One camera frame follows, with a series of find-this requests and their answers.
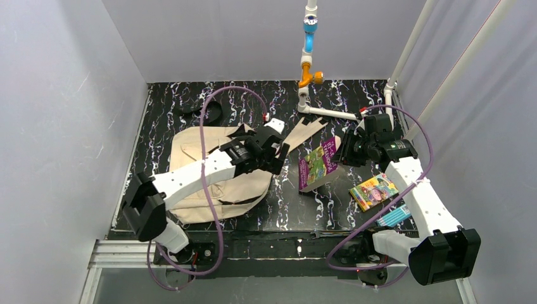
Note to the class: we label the purple 117-storey treehouse book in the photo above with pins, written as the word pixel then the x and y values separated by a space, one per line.
pixel 317 168

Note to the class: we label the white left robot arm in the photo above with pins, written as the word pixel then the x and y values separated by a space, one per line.
pixel 147 200

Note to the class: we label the colourful crayon box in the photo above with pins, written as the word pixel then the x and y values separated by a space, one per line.
pixel 373 191

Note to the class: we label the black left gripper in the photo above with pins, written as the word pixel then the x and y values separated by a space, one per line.
pixel 265 150

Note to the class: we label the blue orange pipe fitting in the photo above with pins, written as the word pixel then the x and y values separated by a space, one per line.
pixel 310 24

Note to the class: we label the light blue barcode book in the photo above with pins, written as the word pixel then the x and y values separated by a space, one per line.
pixel 394 217

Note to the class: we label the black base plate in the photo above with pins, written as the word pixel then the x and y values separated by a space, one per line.
pixel 298 254

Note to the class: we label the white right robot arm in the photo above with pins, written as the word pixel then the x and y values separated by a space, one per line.
pixel 444 249

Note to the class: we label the aluminium rail frame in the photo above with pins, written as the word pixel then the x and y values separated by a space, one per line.
pixel 113 254

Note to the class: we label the beige canvas backpack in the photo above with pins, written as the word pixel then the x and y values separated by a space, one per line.
pixel 235 197

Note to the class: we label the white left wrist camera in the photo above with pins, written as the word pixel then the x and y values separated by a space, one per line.
pixel 273 123

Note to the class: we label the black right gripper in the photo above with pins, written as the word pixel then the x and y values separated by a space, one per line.
pixel 350 148

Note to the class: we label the white PVC pipe frame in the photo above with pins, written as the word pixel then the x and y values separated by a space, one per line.
pixel 447 38

